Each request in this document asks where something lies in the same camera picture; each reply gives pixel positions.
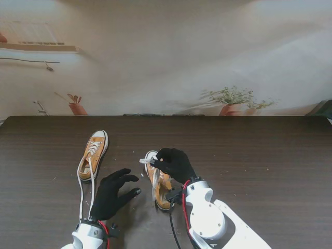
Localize red and black arm cables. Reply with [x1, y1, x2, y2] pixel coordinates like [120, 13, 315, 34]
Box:
[98, 219, 120, 249]
[165, 183, 198, 249]

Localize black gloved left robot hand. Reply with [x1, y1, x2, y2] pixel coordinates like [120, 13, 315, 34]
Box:
[89, 168, 142, 222]

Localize orange sneaker with loose laces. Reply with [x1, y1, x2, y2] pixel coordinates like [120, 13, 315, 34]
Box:
[77, 141, 102, 221]

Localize metal tap fixture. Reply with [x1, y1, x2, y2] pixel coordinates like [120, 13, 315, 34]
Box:
[33, 100, 49, 116]

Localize metal wall rail with hook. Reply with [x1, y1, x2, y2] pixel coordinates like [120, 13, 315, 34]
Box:
[0, 57, 60, 72]

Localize terracotta pot with wooden utensils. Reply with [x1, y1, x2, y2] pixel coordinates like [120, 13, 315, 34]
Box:
[53, 91, 89, 116]

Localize green plant in terracotta pot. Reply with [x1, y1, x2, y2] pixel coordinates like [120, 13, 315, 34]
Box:
[201, 86, 281, 117]

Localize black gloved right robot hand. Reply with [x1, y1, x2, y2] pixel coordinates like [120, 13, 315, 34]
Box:
[152, 147, 201, 185]

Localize wooden wall shelf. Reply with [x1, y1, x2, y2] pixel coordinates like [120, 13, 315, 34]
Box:
[0, 42, 81, 54]

